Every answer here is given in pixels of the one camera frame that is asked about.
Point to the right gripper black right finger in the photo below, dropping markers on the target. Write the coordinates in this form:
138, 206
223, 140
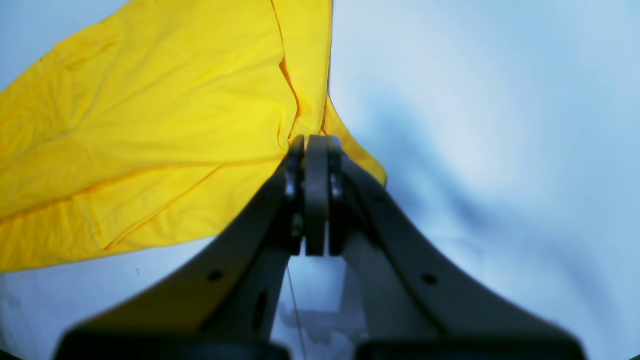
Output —
418, 304

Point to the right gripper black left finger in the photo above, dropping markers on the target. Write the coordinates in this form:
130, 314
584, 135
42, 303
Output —
221, 304

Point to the orange T-shirt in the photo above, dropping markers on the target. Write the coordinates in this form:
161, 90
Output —
158, 125

